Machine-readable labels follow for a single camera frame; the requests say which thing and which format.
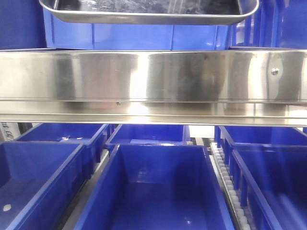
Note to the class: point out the small shiny silver tray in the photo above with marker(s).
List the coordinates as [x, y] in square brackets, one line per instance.
[182, 12]

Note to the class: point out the blue bin lower rear centre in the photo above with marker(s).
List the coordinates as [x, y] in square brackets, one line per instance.
[148, 134]

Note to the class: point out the blue bin lower rear left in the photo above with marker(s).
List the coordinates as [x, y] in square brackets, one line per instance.
[92, 136]

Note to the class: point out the blue plastic bin behind tray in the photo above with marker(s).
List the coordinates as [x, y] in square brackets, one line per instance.
[87, 36]

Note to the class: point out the blue bin lower rear right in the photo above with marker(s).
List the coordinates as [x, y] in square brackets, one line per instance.
[257, 137]

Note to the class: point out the blue plastic bin right rear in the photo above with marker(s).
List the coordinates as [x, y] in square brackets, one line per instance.
[276, 24]

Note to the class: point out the lower roller track rail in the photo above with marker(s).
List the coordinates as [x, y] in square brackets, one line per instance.
[226, 183]

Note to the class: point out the stainless steel shelf front rail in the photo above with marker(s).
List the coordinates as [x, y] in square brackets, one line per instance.
[258, 87]

